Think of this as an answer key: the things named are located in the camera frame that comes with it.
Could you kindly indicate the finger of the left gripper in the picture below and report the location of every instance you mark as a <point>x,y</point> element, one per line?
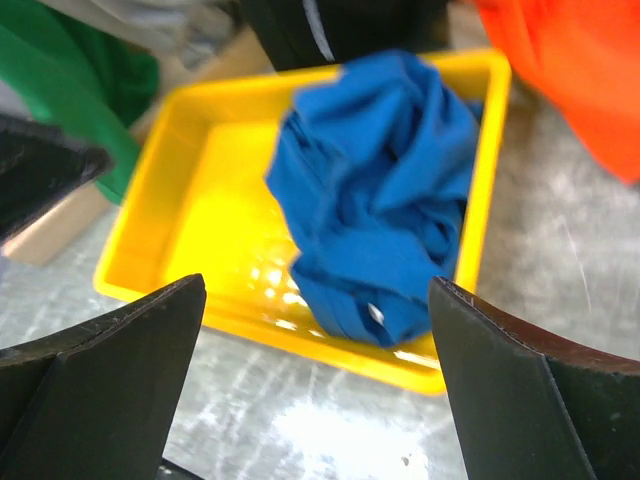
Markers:
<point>40,166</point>

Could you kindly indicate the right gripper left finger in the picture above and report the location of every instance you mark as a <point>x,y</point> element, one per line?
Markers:
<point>97,400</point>

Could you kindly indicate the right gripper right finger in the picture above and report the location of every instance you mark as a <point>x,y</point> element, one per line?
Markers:
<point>527,403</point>

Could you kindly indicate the green tank top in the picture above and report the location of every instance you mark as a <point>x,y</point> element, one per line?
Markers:
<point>87,82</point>

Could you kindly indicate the grey tank top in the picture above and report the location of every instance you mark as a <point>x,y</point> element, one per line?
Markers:
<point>193,31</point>

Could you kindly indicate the yellow plastic tray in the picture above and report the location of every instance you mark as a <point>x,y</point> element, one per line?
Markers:
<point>198,203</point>

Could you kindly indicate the left wooden clothes rack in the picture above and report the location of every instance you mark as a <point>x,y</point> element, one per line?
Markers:
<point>45,238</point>

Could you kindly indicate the blue shirt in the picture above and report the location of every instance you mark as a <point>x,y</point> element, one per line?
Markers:
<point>372,174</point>

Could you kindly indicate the black shirt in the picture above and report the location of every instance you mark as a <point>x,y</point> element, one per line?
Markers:
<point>299,34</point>

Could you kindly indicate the orange t-shirt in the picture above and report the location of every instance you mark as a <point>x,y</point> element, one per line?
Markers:
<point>584,57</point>

